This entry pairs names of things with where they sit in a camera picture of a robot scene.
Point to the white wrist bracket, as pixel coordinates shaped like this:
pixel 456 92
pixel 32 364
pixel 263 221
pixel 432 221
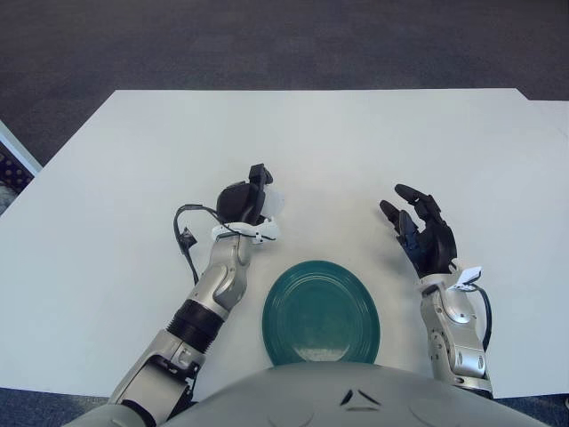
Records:
pixel 471 275
pixel 266 231

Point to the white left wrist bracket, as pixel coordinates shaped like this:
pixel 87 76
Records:
pixel 266 231

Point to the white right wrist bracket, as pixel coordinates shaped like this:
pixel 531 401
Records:
pixel 471 275

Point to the dark green plate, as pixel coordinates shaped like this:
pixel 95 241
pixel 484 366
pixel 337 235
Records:
pixel 320 311

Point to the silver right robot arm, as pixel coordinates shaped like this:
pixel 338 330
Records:
pixel 458 338

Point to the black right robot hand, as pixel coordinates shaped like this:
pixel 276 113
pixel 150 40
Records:
pixel 435 240

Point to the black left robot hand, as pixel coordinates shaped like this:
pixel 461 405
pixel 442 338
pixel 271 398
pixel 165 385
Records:
pixel 238 202

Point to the grey robot torso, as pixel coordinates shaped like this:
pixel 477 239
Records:
pixel 355 400

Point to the white charger block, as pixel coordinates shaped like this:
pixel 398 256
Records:
pixel 275 204

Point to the white framed patterned board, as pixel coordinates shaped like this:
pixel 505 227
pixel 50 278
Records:
pixel 11 164

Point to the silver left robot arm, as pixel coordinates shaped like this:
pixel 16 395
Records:
pixel 218 289

